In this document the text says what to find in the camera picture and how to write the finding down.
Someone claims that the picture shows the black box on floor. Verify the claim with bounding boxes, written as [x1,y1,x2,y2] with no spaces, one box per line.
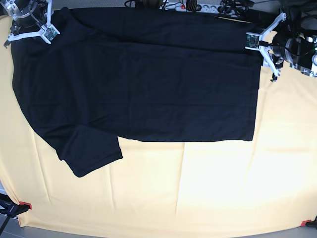
[244,9,278,25]

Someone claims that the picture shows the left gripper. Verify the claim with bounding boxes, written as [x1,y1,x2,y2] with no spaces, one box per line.
[259,12,317,81]

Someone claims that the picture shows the yellow table cloth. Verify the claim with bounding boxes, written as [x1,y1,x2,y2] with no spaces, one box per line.
[0,47,317,238]

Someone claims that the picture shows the dark navy T-shirt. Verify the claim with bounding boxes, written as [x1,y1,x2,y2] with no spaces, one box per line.
[11,7,262,177]

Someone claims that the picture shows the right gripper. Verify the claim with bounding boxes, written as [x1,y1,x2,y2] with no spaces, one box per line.
[3,0,53,47]

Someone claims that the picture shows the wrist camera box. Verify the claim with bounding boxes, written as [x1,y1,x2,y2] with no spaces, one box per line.
[245,32,260,50]
[41,24,60,44]

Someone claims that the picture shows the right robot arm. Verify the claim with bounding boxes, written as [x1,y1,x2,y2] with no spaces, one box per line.
[0,0,60,48]

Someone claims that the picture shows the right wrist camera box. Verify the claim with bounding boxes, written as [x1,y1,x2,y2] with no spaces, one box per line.
[41,24,60,44]

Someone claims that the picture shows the right red black clamp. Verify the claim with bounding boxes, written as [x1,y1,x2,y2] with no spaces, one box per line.
[301,217,317,229]

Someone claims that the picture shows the white power strip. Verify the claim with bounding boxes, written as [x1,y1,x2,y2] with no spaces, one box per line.
[159,0,238,18]

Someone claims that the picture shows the red black clamp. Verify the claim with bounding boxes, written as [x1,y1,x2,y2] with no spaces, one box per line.
[301,217,317,229]
[0,193,32,218]

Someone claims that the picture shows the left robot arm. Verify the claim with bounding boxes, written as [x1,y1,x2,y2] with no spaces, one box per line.
[259,0,317,82]

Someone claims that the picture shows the left red black clamp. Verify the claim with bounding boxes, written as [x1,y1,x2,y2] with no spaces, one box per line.
[0,193,32,218]

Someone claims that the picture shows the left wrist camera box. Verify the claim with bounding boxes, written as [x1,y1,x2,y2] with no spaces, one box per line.
[245,32,260,50]

